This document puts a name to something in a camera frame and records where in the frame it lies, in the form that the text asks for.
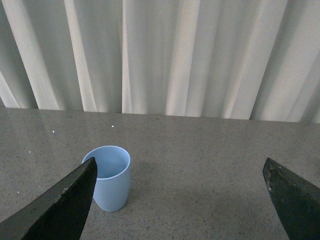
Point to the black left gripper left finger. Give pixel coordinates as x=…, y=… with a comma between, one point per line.
x=58, y=214

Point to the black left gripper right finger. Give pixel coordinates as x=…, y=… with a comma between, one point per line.
x=296, y=201

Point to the light blue plastic cup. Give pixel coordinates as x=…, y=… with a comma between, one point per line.
x=113, y=176

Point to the white pleated curtain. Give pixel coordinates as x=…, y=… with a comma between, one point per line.
x=231, y=59

